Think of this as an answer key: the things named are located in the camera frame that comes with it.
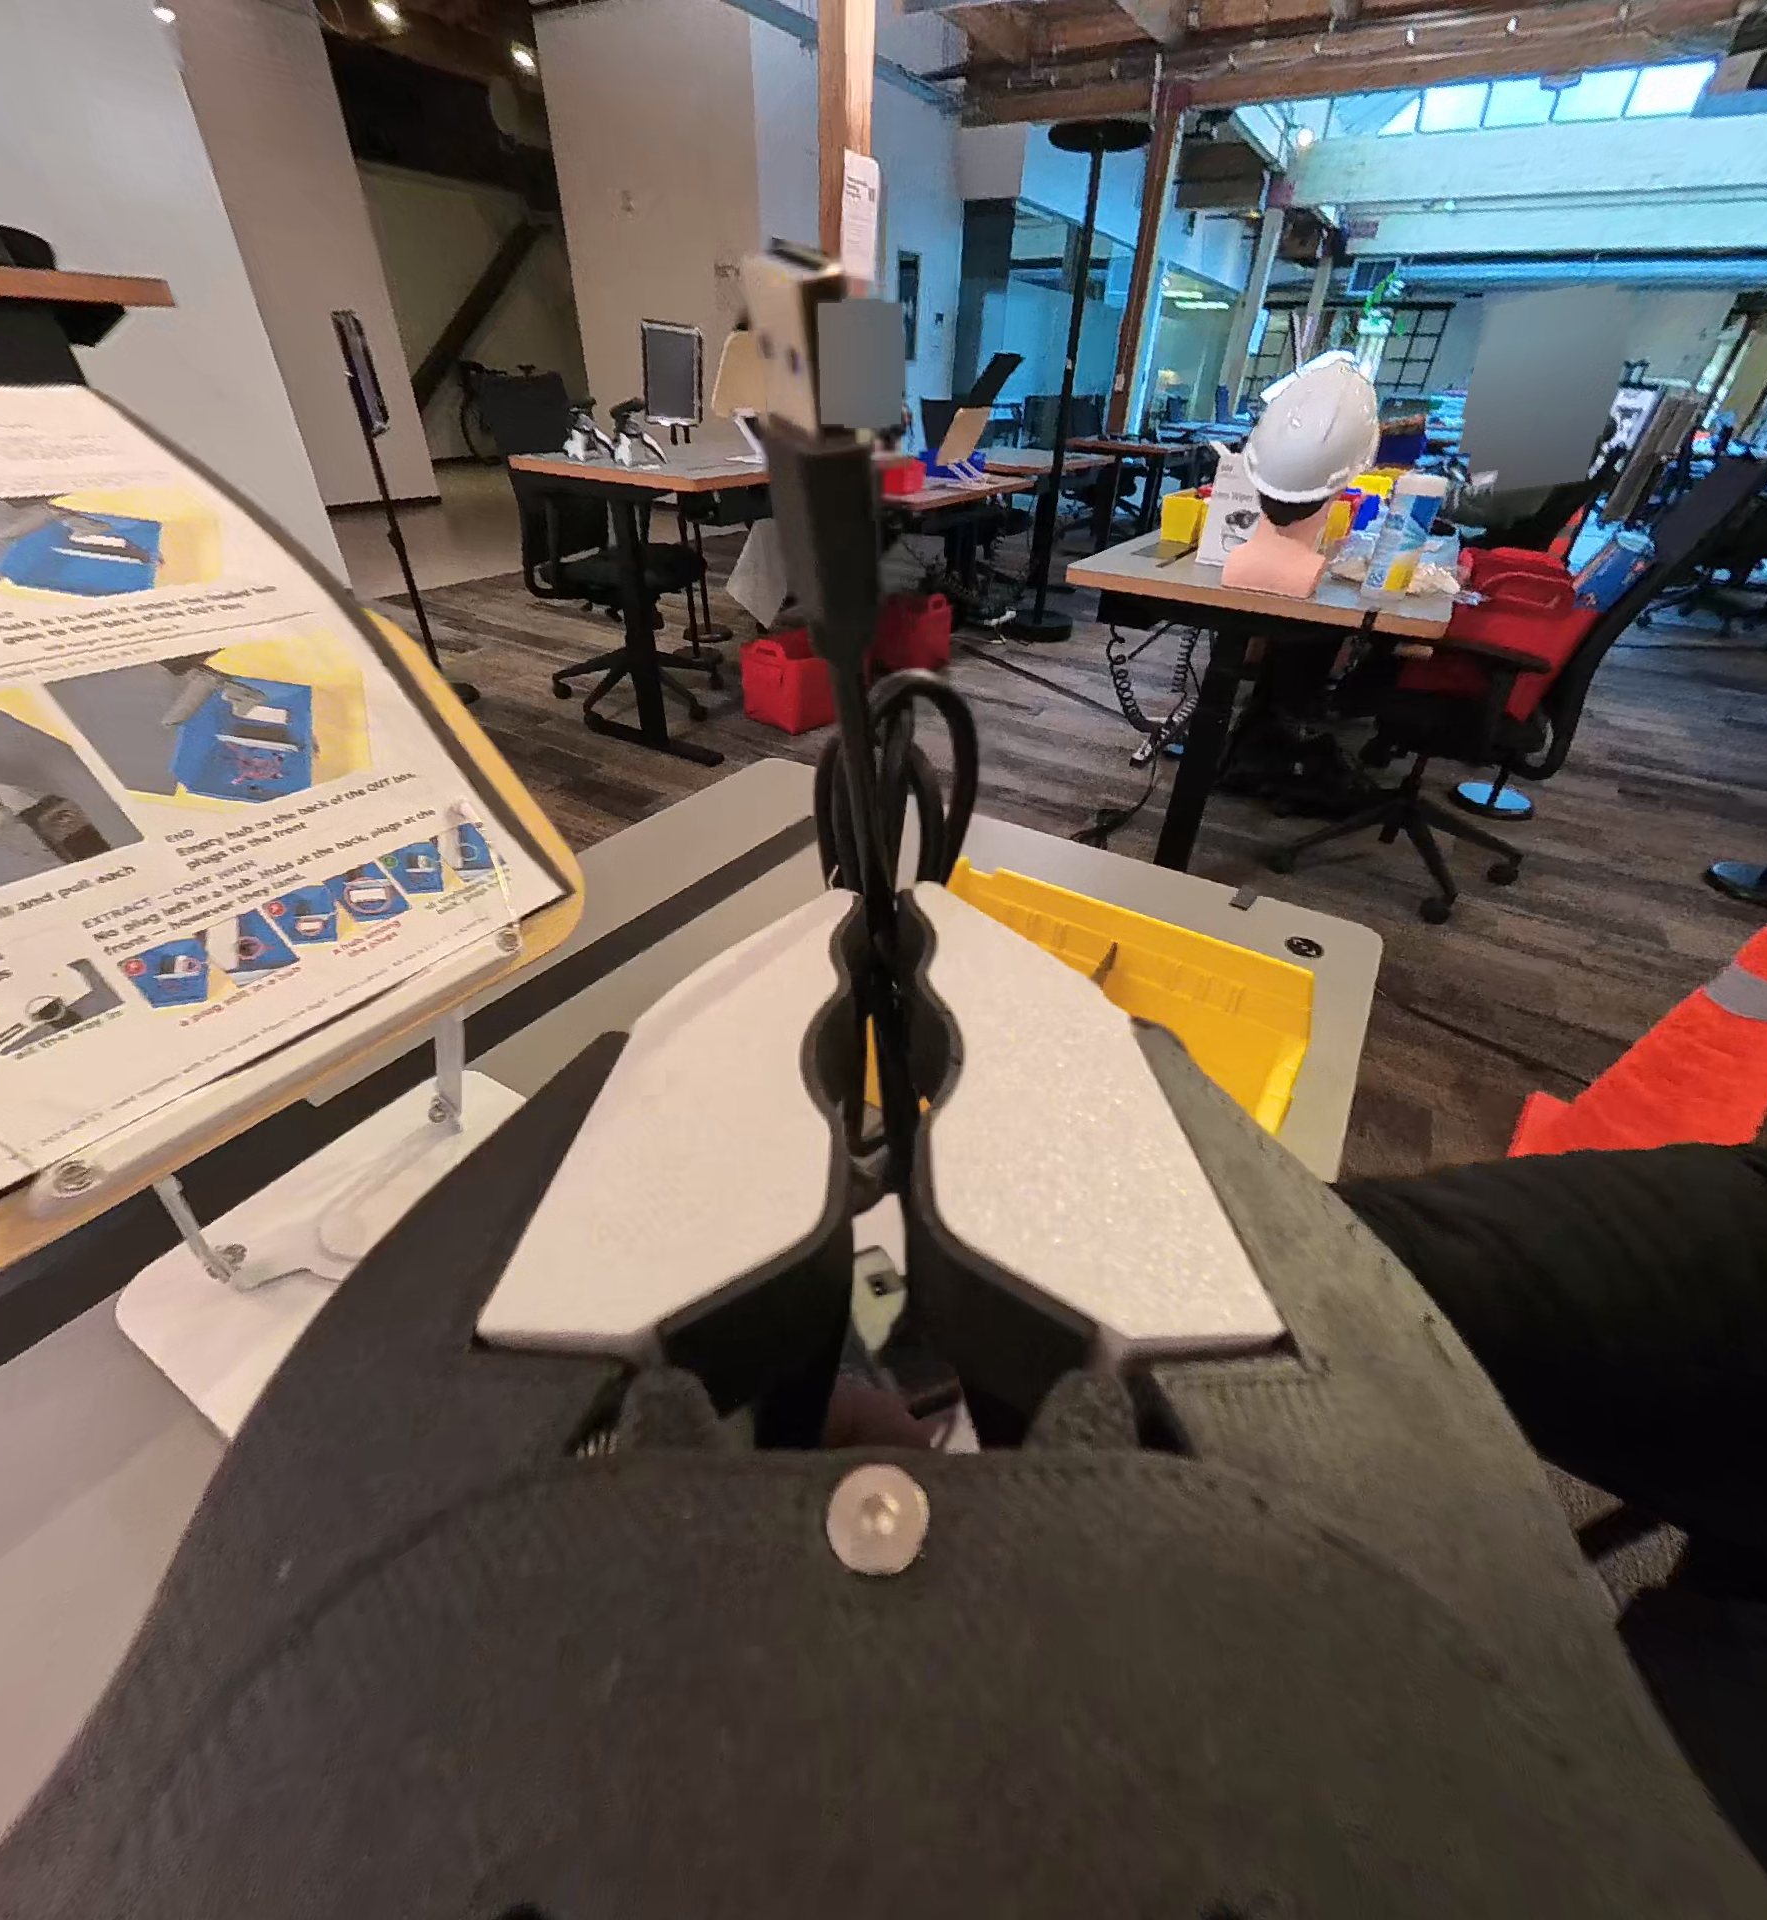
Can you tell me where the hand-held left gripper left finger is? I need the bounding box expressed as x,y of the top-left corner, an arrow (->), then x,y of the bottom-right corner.
474,889 -> 867,1452

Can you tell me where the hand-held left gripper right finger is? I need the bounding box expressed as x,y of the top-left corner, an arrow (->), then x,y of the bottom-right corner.
906,881 -> 1290,1452

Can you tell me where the black usb cable silver plug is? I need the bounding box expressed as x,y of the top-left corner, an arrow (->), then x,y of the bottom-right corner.
733,237 -> 984,1187

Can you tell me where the person's right forearm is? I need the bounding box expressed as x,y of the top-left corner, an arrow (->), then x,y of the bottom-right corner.
1334,1141 -> 1767,1667

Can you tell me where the yellow plastic bin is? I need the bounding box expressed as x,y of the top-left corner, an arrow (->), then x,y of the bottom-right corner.
946,857 -> 1317,1137

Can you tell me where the wooden document stand white base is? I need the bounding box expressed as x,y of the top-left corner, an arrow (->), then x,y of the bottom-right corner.
0,386 -> 586,1441

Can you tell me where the red storage bin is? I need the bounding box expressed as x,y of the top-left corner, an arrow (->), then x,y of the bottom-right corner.
739,630 -> 840,737
874,593 -> 957,676

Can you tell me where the grey top desk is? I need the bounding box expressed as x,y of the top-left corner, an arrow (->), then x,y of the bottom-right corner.
1066,526 -> 1558,876

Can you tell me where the orange reflective vest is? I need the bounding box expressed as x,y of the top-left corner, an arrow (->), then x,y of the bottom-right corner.
1509,856 -> 1767,1161

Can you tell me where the mannequin head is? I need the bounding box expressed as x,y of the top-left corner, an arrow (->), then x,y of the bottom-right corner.
1219,487 -> 1349,598

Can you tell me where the printed instruction sheet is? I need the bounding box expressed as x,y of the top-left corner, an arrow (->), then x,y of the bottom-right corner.
0,386 -> 569,1223

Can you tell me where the red black office chair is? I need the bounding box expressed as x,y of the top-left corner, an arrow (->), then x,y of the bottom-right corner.
1271,450 -> 1767,926

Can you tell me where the wooden top desk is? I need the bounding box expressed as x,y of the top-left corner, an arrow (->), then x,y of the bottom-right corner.
507,448 -> 772,769

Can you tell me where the white bottle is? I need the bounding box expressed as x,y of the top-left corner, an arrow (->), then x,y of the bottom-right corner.
1364,471 -> 1450,601

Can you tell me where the white hard hat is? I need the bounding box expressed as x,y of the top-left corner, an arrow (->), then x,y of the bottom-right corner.
1238,351 -> 1385,508

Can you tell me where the small monitor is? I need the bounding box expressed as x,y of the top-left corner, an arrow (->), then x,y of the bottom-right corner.
637,318 -> 707,431

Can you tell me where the phone tripod stand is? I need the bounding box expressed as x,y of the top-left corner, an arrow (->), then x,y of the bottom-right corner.
330,310 -> 482,710

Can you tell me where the wooden shelf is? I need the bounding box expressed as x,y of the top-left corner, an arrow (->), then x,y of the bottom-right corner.
0,259 -> 175,311

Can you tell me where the wooden pillar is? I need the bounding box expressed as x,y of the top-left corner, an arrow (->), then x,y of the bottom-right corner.
816,0 -> 879,289

